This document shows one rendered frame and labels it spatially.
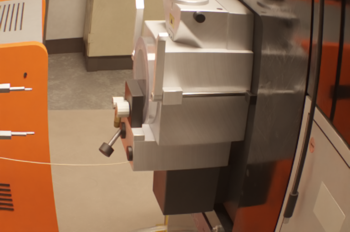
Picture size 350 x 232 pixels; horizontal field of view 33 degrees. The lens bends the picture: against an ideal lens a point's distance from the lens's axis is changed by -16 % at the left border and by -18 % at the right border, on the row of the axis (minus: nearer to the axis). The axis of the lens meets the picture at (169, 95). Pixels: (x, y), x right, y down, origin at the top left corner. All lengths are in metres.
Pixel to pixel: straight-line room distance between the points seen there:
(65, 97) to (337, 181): 3.25
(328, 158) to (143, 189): 1.02
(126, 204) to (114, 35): 2.58
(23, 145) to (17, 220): 0.18
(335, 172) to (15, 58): 0.68
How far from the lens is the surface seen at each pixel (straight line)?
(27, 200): 1.17
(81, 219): 1.34
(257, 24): 0.66
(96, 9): 3.85
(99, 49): 3.94
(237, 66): 0.67
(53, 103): 3.58
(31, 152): 1.11
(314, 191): 0.51
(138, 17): 0.74
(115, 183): 1.49
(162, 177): 0.75
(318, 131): 0.50
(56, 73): 3.98
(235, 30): 0.67
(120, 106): 0.70
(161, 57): 0.64
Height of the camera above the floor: 1.47
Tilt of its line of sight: 23 degrees down
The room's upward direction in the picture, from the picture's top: 4 degrees clockwise
